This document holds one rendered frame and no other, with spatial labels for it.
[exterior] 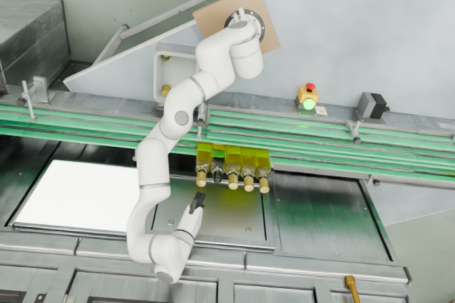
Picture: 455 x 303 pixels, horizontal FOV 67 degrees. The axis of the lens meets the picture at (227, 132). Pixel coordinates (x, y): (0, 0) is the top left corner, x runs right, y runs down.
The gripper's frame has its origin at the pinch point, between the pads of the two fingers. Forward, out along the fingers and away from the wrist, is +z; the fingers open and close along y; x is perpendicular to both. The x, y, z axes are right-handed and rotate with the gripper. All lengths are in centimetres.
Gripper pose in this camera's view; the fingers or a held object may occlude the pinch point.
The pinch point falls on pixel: (199, 202)
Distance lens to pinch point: 118.7
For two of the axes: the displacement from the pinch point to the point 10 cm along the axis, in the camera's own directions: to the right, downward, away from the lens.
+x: -9.6, -2.6, 1.4
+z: 2.6, -5.5, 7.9
